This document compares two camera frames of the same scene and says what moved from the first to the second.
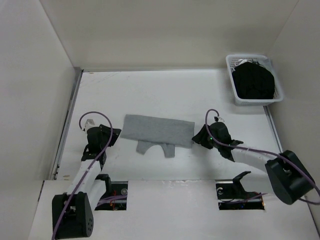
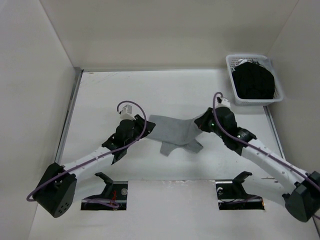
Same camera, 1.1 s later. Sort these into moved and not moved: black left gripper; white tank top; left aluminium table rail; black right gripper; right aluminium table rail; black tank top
Moved: black left gripper; black right gripper
Not moved: right aluminium table rail; left aluminium table rail; black tank top; white tank top
